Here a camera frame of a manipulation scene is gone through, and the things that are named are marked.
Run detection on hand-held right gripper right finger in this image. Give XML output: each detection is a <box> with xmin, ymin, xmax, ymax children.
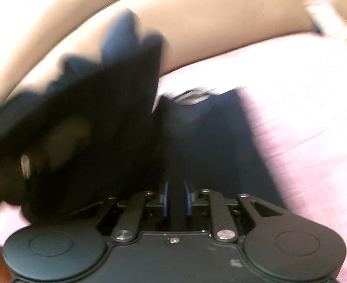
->
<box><xmin>182</xmin><ymin>180</ymin><xmax>285</xmax><ymax>243</ymax></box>

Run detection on white printed paper bag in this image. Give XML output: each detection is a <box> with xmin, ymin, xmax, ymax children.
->
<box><xmin>296</xmin><ymin>0</ymin><xmax>347</xmax><ymax>37</ymax></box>

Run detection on beige padded headboard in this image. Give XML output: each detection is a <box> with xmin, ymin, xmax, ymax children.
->
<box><xmin>0</xmin><ymin>0</ymin><xmax>320</xmax><ymax>112</ymax></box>

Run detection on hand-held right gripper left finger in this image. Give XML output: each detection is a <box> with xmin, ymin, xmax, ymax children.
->
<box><xmin>69</xmin><ymin>180</ymin><xmax>170</xmax><ymax>243</ymax></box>

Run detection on pink quilted bedspread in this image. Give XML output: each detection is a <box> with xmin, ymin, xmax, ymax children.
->
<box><xmin>0</xmin><ymin>32</ymin><xmax>347</xmax><ymax>283</ymax></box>

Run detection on navy hooded jacket white stripes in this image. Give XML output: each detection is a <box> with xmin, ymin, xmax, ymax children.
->
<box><xmin>0</xmin><ymin>8</ymin><xmax>287</xmax><ymax>234</ymax></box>

